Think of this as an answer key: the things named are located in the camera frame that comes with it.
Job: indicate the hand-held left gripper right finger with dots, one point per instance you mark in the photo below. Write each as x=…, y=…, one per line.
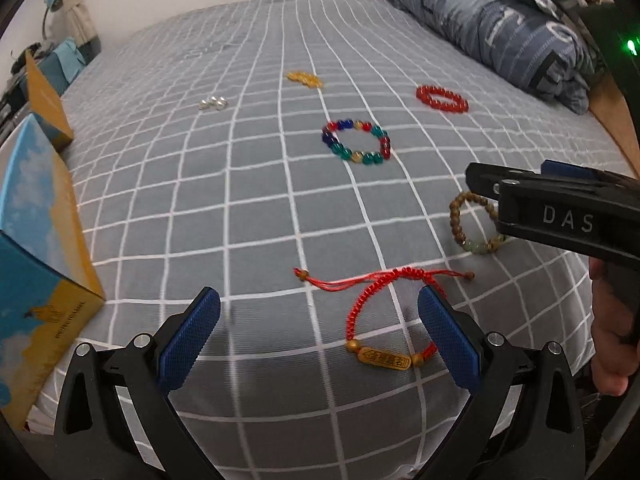
x=445, y=345

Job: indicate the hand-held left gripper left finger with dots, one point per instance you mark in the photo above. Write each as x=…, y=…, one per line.
x=192, y=340

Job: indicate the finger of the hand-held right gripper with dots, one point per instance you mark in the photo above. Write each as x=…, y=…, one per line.
x=570, y=171
x=482, y=180

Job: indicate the blue and yellow cardboard box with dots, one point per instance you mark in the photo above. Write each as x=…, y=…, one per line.
x=40, y=220

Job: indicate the person's right hand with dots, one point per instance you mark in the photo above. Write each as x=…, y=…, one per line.
x=607, y=340

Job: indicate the grey checked bed sheet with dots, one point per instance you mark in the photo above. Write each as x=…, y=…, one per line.
x=250, y=210

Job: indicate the folded blue grey quilt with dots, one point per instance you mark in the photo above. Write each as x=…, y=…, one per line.
x=490, y=20

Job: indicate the teal suitcase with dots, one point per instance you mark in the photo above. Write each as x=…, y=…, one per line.
x=67, y=62

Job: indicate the beige curtain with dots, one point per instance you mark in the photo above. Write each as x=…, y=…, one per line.
x=82, y=25

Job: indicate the blue desk lamp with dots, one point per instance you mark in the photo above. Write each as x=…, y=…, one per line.
x=51, y=2

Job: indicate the wooden bed frame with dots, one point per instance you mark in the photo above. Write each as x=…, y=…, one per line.
x=607, y=110

